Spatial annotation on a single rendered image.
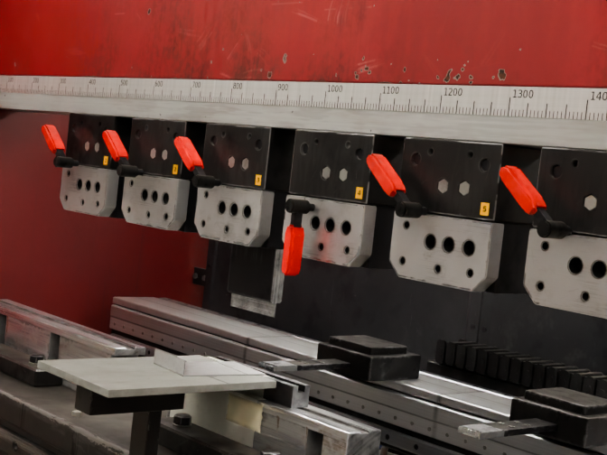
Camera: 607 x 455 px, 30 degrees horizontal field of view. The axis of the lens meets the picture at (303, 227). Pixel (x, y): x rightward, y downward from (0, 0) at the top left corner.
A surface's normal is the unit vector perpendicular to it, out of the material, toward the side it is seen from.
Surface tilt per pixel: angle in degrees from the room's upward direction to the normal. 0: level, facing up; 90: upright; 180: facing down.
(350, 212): 90
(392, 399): 90
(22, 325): 90
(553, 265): 90
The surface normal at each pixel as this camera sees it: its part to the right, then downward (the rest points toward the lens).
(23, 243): 0.65, 0.11
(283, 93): -0.75, -0.05
